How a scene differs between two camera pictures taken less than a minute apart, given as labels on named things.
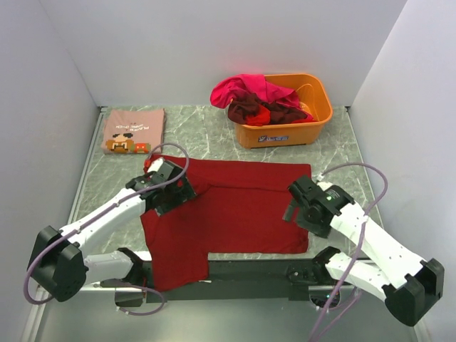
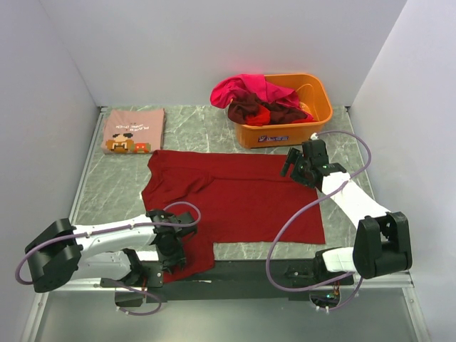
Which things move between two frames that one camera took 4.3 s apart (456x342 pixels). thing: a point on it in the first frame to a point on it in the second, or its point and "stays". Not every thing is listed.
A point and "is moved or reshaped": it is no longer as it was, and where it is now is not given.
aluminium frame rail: [38, 297] stays
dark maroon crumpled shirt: [244, 105] stays
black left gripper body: [176, 195] to [172, 251]
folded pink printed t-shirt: [133, 131] stays
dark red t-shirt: [239, 207] is moved or reshaped
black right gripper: [319, 228] to [291, 157]
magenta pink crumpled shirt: [255, 85] stays
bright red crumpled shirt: [261, 118] stays
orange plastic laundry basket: [315, 100] stays
